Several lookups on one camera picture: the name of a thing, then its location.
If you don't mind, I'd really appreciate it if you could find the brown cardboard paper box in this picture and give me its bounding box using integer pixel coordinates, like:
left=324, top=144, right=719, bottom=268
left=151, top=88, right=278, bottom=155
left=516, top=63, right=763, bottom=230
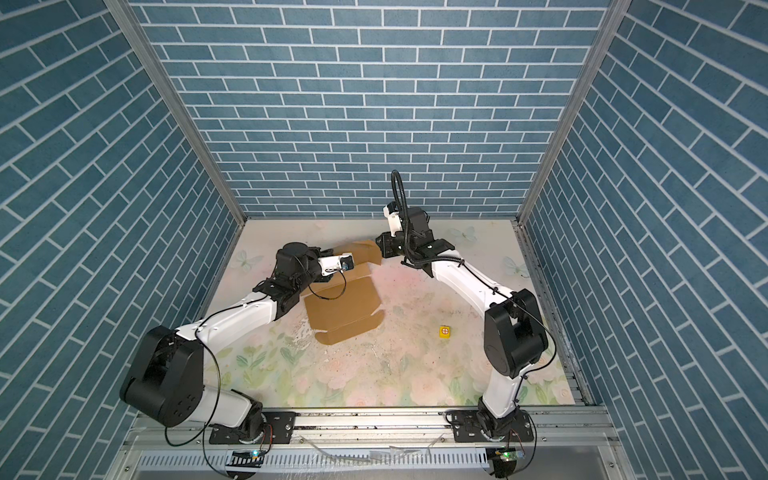
left=302, top=240, right=385, bottom=345

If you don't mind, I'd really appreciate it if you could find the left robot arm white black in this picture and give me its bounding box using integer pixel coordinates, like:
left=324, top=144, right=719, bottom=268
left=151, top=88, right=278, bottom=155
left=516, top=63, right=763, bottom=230
left=119, top=242, right=354, bottom=444

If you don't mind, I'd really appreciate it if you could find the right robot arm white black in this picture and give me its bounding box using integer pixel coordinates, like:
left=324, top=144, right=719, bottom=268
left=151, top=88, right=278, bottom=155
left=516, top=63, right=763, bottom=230
left=375, top=202, right=554, bottom=440

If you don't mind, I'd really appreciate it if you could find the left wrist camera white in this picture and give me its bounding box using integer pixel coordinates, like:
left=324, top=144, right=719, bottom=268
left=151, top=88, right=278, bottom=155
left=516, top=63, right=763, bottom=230
left=318, top=253, right=355, bottom=277

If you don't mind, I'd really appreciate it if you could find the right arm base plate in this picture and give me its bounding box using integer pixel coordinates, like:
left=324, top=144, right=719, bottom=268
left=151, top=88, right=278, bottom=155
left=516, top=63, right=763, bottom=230
left=443, top=408, right=535, bottom=443

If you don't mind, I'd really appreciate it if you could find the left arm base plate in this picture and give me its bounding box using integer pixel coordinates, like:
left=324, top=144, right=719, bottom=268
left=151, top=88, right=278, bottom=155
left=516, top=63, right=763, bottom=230
left=208, top=411, right=297, bottom=447

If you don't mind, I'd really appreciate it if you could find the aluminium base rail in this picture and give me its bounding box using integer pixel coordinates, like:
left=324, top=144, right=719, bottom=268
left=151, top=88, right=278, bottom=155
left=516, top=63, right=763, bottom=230
left=108, top=405, right=633, bottom=479

